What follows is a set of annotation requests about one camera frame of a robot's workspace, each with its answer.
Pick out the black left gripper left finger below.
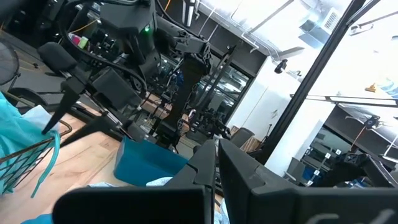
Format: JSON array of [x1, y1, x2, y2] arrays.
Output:
[[52, 139, 217, 224]]

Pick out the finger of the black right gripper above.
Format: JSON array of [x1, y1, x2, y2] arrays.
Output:
[[60, 113, 125, 148], [42, 77, 85, 135]]

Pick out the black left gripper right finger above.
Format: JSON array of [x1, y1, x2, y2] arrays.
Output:
[[218, 138, 398, 224]]

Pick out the white dotted cloth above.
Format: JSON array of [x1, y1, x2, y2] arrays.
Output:
[[86, 176, 231, 224]]

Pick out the turquoise drawstring cloth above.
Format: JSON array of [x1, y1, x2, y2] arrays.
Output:
[[0, 91, 62, 199]]

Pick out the blue fleece cloth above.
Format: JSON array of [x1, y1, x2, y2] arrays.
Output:
[[21, 213, 54, 224]]

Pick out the blue plastic bin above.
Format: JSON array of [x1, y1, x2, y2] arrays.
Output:
[[113, 136, 190, 187]]

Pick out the black curved loop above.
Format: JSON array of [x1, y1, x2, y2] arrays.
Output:
[[6, 88, 48, 109]]

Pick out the shelf rack with blue bins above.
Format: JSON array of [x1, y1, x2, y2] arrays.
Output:
[[284, 127, 349, 187]]

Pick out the coloured containers on desk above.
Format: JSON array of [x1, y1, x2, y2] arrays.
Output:
[[68, 32, 90, 50]]

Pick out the wooden boards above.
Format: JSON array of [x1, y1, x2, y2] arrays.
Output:
[[229, 125, 266, 154]]

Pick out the black floor fan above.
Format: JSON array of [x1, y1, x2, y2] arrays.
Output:
[[0, 39, 21, 87]]

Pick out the grey office chair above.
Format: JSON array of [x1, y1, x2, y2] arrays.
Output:
[[231, 127, 264, 154]]

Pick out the brown wire basket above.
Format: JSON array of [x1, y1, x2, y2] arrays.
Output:
[[0, 90, 73, 197]]

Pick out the black aluminium rig frame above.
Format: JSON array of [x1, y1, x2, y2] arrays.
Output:
[[257, 0, 368, 166]]

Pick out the black wall-mounted camera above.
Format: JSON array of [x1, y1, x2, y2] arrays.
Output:
[[274, 58, 289, 75]]

